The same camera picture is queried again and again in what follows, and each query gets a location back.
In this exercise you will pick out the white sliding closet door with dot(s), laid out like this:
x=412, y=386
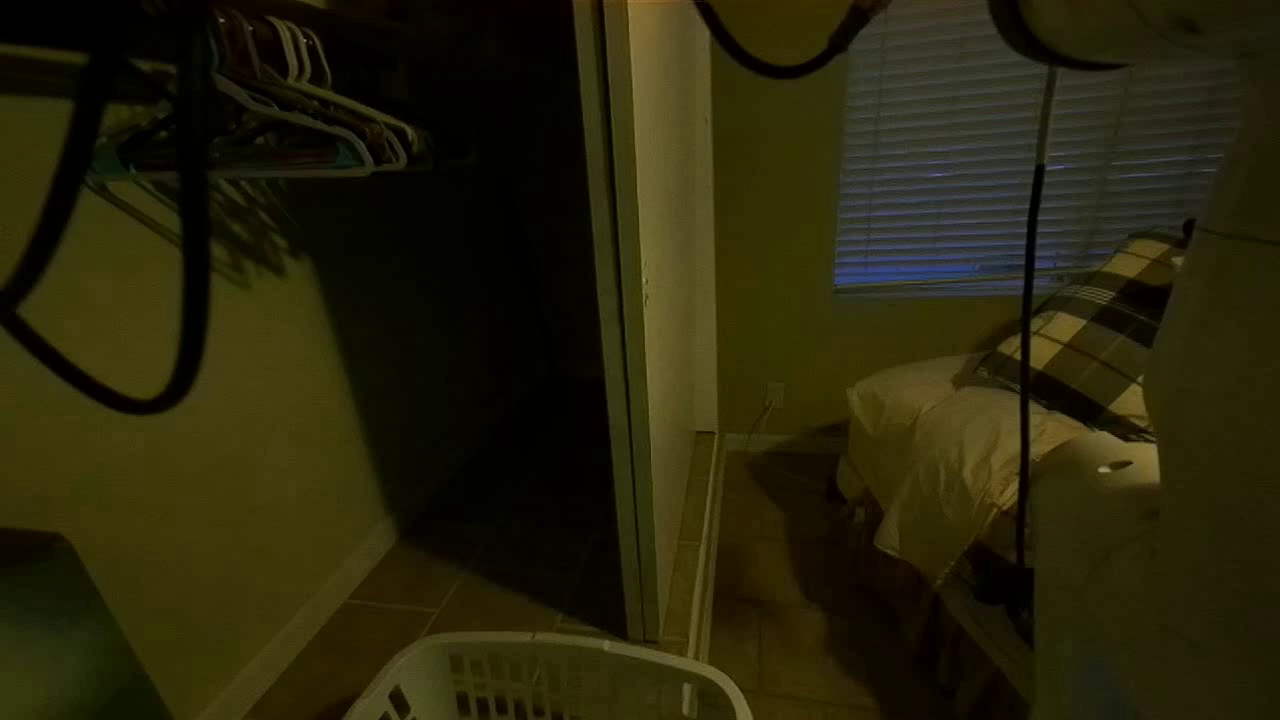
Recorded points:
x=646, y=98

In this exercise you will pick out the bed with white sheet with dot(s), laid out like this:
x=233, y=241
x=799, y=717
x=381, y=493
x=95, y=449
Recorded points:
x=943, y=463

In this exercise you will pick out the white plastic laundry basket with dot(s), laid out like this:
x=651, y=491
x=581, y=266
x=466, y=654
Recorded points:
x=545, y=679

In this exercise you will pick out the window blinds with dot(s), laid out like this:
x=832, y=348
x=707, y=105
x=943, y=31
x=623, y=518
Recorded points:
x=985, y=163

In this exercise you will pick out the bunch of plastic hangers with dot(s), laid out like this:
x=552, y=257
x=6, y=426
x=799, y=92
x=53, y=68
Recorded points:
x=276, y=115

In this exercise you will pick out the plaid pillow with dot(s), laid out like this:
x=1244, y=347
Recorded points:
x=1090, y=347

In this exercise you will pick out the closet hanging rod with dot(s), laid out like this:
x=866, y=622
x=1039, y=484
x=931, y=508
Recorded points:
x=57, y=68

